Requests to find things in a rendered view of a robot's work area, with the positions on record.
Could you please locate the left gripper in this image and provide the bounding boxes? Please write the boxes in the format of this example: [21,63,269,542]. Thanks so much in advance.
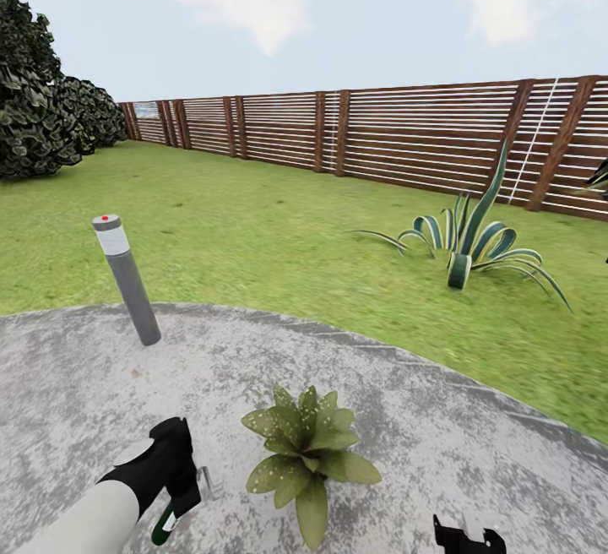
[166,458,200,519]

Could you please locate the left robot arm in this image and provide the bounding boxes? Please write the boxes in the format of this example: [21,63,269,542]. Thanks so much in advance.
[14,417,224,554]

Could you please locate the insectifuge atomizer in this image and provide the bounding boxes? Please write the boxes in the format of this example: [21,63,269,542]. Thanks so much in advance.
[151,502,179,546]

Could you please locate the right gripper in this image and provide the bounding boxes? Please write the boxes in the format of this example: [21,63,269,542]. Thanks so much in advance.
[433,514,505,554]

